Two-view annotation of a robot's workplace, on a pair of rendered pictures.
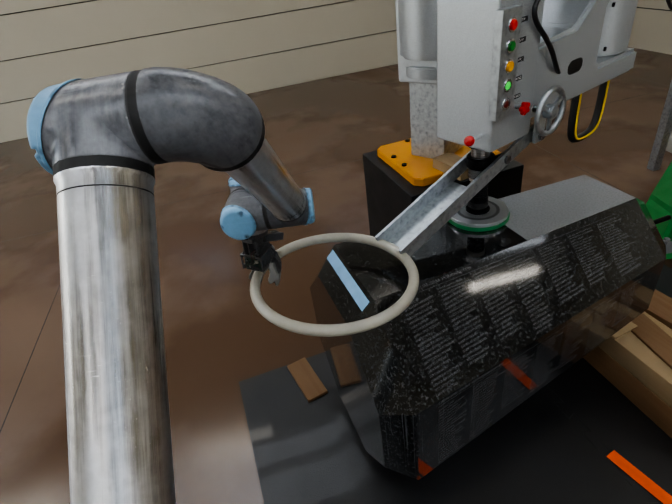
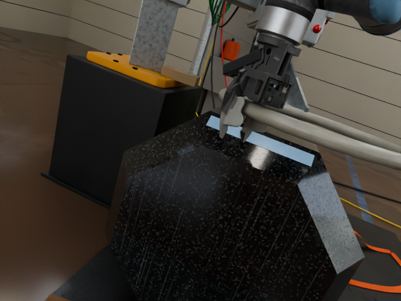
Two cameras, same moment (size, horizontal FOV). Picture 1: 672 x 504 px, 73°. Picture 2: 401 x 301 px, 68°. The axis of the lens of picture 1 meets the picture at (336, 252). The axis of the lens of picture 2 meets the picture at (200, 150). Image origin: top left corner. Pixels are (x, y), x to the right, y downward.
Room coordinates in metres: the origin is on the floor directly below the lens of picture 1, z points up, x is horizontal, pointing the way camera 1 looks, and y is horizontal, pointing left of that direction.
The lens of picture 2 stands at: (0.93, 0.80, 1.03)
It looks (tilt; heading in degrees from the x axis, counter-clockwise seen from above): 20 degrees down; 297
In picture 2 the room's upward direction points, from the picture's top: 19 degrees clockwise
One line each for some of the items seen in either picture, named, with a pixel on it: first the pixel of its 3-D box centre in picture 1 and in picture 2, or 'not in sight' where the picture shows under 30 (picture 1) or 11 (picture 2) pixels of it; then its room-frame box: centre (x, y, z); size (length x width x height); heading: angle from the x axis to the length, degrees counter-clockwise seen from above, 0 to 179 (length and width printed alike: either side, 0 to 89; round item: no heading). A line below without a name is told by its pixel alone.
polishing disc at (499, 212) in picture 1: (477, 210); not in sight; (1.40, -0.53, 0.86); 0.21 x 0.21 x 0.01
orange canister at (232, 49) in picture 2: not in sight; (232, 51); (3.10, -3.42, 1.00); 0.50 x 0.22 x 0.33; 100
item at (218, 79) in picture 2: not in sight; (234, 91); (2.91, -3.57, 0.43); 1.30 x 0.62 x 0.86; 100
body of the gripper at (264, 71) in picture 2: (257, 247); (266, 72); (1.14, 0.23, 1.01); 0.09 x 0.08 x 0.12; 153
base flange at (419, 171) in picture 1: (437, 154); (144, 68); (2.17, -0.59, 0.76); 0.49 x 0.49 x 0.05; 14
